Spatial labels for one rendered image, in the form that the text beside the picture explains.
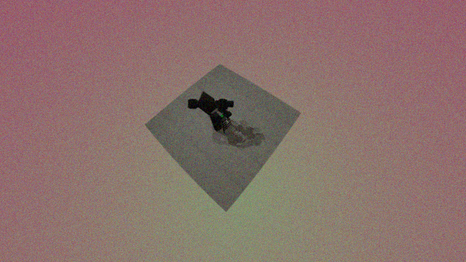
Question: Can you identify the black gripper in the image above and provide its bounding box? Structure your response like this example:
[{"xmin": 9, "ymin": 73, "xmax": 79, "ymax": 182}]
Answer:
[{"xmin": 218, "ymin": 108, "xmax": 231, "ymax": 118}]

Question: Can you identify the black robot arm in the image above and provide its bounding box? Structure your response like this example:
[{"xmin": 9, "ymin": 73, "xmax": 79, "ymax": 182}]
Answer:
[{"xmin": 188, "ymin": 99, "xmax": 234, "ymax": 109}]

